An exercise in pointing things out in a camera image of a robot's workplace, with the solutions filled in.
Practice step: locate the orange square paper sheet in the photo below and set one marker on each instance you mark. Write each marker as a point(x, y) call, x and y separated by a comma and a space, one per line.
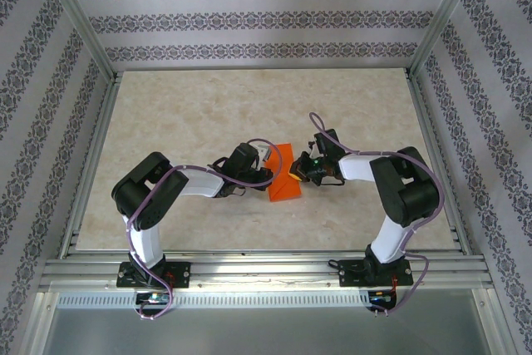
point(282, 190)

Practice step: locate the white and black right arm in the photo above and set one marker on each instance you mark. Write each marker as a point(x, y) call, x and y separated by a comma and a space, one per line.
point(407, 193)

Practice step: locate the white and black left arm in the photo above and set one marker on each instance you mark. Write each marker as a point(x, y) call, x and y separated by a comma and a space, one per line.
point(141, 188)

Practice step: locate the grey metal sheet panel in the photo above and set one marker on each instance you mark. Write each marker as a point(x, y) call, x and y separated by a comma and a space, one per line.
point(266, 334)

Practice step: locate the small controller board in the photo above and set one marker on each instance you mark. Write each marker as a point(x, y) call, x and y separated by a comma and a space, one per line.
point(154, 297)
point(382, 296)

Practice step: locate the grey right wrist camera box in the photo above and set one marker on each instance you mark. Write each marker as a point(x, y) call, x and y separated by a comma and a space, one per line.
point(311, 146)

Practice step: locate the wide aluminium base rail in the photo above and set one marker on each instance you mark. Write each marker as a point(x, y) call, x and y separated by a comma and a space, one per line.
point(266, 274)

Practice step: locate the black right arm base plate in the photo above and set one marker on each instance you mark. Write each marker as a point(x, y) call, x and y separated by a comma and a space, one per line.
point(353, 274)

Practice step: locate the aluminium frame side rail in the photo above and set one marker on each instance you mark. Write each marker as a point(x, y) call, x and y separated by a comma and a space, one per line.
point(99, 143)
point(431, 143)

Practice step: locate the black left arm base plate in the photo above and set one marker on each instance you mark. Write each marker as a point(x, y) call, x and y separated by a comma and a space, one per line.
point(178, 274)

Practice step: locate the aluminium frame post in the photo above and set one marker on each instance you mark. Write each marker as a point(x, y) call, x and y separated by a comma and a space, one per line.
point(83, 18)
point(439, 18)

